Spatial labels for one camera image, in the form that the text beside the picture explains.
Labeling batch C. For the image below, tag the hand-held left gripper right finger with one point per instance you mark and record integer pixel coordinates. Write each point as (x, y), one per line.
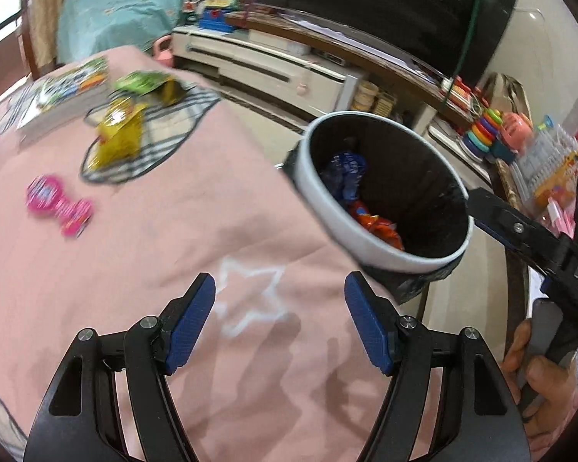
(366, 322)

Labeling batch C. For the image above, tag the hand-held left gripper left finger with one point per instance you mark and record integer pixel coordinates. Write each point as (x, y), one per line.
(192, 317)

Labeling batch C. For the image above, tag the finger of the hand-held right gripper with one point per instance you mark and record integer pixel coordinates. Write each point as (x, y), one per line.
(525, 252)
(501, 211)

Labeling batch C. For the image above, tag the black white-rimmed trash bin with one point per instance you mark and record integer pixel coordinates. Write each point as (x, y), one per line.
(414, 178)

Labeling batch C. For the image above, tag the orange snack packet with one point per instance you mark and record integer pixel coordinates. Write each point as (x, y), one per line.
(380, 228)

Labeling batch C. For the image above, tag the blue snack packet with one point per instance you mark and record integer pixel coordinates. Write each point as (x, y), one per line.
(347, 168)

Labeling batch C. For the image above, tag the person's right hand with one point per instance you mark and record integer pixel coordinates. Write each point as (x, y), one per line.
(554, 385)

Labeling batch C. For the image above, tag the teal toy cup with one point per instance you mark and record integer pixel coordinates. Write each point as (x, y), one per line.
(505, 151)

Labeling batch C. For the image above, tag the toy shopping cart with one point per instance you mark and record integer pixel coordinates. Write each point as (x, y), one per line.
(554, 163)

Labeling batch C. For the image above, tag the pink toy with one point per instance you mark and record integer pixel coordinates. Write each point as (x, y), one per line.
(516, 127)

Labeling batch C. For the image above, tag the pink blanket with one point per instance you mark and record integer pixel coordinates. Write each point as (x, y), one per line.
(173, 202)

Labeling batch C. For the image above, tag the red toy phone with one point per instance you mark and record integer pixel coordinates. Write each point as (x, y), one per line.
(460, 94)

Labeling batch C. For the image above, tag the wooden box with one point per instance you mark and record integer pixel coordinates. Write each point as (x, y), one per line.
(385, 104)

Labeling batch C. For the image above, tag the pink patterned packet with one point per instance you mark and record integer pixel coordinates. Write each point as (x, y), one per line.
(58, 207)

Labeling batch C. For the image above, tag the cream jar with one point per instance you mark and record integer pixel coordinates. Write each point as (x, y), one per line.
(364, 95)

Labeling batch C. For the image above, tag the yellow snack packet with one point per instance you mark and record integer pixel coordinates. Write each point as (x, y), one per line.
(118, 139)

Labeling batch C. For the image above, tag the green snack packet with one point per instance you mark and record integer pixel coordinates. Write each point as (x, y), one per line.
(144, 82)

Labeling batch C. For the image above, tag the black television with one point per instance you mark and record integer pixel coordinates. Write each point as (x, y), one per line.
(366, 0)

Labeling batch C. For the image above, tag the colourful picture book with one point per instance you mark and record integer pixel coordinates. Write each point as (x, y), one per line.
(62, 91)

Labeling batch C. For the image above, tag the white TV cabinet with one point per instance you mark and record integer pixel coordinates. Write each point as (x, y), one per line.
(250, 57)

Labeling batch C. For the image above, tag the blue toy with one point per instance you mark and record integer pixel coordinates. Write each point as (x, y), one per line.
(216, 20)

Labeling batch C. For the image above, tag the teal furniture cover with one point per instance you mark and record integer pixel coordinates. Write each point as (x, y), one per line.
(115, 14)

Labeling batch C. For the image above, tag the window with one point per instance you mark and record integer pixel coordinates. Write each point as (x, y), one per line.
(0, 19)

